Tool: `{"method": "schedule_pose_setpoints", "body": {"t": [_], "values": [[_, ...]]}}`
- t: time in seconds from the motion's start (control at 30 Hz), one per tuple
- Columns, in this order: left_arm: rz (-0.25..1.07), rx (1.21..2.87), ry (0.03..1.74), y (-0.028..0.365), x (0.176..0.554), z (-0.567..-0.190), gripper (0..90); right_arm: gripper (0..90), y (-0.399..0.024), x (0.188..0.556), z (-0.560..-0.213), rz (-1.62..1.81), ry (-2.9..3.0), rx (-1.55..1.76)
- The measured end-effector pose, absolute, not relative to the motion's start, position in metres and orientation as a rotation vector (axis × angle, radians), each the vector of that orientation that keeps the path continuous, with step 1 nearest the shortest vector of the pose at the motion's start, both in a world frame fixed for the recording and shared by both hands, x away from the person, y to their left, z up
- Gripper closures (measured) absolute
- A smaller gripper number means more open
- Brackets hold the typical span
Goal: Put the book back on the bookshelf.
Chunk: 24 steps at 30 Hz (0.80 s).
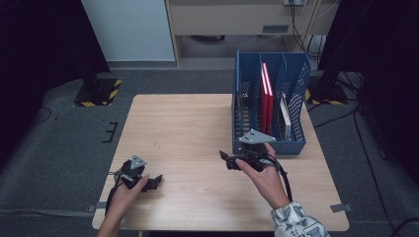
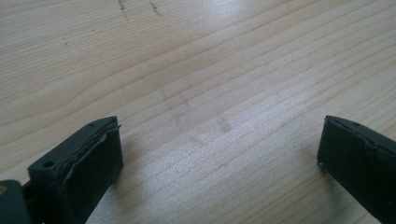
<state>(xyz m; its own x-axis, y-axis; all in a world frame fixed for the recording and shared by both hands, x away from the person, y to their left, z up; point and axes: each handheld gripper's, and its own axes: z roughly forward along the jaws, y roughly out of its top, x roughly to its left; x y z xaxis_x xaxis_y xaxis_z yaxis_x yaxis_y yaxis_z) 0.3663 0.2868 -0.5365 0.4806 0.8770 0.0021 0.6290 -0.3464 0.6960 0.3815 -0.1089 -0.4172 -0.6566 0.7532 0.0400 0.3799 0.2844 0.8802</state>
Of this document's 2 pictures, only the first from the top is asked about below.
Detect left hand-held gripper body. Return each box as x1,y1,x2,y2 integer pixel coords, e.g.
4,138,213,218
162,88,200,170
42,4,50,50
118,153,148,191

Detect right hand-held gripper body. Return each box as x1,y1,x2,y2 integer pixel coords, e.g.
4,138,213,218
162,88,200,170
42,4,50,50
234,128,278,173

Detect blue picture book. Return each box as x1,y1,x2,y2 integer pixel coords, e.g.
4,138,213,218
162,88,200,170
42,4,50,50
235,95,246,142

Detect white board book green leaf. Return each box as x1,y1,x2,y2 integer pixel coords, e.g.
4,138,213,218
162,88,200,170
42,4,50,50
279,92,293,142

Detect red picture book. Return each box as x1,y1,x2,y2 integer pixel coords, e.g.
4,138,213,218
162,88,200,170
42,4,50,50
260,61,270,135
265,62,275,136

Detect blue plastic file rack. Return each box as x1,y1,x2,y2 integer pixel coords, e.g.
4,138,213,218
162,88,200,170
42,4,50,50
231,49,311,156

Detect person's left hand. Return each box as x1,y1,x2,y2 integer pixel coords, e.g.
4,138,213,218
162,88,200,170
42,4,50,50
106,174,151,218

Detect person's right hand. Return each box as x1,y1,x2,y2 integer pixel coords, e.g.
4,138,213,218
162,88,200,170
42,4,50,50
234,142,292,209

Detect grey tape piece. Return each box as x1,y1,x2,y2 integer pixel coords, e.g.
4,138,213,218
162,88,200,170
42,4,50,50
330,202,353,213
86,200,109,213

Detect striped black stand base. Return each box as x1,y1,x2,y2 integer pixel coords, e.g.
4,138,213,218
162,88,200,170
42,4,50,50
72,77,123,108
304,77,349,107

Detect beige desk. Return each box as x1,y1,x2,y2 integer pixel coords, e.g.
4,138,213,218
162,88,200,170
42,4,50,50
164,0,340,69

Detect white cabinet panel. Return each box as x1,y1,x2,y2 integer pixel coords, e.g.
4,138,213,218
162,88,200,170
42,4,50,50
80,0,176,63

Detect black curtain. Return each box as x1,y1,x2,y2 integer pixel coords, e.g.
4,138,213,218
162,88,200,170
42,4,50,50
316,0,419,187

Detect left hand-held gripper cable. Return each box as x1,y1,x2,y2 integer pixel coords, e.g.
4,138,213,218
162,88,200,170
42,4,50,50
105,170,124,215

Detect hand-held gripper cable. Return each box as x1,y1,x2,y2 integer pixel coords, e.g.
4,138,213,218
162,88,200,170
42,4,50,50
262,153,293,202
105,170,124,215

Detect right hand-held gripper cable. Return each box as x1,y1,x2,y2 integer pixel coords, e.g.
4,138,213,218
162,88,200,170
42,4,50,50
262,153,293,202

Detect black floor cable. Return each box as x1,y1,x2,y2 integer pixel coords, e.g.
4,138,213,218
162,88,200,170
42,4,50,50
389,216,419,237
353,108,397,237
311,104,361,129
31,106,53,125

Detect bundle of black cables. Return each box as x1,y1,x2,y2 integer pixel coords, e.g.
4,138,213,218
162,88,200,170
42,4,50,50
289,0,323,62

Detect yellow cable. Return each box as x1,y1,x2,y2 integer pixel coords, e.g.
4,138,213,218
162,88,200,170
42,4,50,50
303,0,341,51

